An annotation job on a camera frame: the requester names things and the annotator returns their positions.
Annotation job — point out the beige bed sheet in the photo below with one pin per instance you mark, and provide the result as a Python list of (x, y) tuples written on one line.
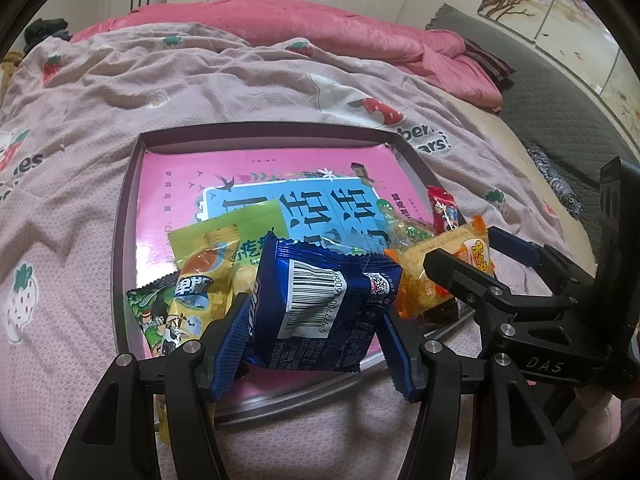
[(500, 160)]

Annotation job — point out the brown knitted cloth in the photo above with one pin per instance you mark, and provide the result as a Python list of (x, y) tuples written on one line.
[(10, 67)]

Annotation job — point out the dark patterned cloth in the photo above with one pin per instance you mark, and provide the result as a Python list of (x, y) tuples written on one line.
[(555, 180)]

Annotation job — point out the strawberry printed blanket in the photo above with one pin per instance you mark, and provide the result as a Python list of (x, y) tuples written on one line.
[(75, 210)]

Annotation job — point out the yellow cow print packet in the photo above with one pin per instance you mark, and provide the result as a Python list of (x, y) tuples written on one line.
[(200, 290)]

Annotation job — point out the blossom tree wall art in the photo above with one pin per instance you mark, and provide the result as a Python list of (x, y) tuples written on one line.
[(550, 0)]

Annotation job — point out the person's right forearm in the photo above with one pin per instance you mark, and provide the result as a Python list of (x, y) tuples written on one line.
[(597, 420)]

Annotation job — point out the grey quilted headboard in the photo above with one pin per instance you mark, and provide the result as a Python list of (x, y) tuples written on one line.
[(550, 110)]

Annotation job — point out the pink and blue book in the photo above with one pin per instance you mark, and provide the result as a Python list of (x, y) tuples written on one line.
[(165, 210)]

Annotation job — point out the blue snack packet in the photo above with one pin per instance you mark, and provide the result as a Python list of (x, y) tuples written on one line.
[(320, 305)]

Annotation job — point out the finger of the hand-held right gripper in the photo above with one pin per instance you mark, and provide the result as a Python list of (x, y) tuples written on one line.
[(515, 250), (450, 272)]

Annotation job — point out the pile of dark clothes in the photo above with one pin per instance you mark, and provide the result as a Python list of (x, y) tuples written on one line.
[(47, 27)]

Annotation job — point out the orange cake packet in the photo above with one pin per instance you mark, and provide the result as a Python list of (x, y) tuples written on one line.
[(415, 280)]

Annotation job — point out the small dark candy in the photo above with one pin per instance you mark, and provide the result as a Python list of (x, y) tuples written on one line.
[(442, 312)]

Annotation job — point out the pink quilt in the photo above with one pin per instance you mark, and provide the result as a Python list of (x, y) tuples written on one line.
[(300, 30)]

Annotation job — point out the clear packet of brown nuts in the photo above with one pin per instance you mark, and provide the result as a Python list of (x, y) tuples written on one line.
[(407, 230)]

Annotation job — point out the dark striped pillow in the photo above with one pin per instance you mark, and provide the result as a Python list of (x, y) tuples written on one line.
[(490, 62)]

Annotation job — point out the dark purple shallow box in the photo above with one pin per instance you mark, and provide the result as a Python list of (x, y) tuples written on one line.
[(126, 260)]

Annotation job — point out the red sausage packet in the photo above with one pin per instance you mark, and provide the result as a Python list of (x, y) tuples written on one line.
[(445, 210)]

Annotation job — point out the green snack packet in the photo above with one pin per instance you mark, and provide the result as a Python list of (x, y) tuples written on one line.
[(225, 227)]

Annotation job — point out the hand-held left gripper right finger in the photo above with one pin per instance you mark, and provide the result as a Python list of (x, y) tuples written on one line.
[(400, 360)]

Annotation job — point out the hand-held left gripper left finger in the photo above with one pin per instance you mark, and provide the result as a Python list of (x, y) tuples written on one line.
[(232, 345)]

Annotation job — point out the clear yellow pastry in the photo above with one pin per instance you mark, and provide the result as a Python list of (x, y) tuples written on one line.
[(245, 280)]

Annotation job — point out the dark green seaweed packet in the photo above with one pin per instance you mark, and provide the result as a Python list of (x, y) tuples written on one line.
[(150, 315)]

